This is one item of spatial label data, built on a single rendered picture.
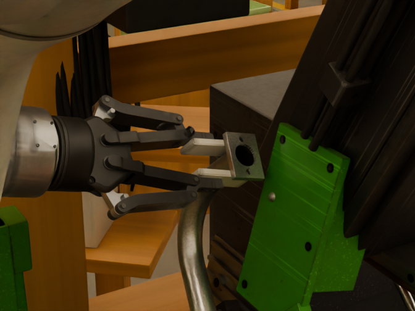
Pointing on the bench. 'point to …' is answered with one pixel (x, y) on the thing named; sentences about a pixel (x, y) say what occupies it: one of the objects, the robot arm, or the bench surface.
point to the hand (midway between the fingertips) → (216, 162)
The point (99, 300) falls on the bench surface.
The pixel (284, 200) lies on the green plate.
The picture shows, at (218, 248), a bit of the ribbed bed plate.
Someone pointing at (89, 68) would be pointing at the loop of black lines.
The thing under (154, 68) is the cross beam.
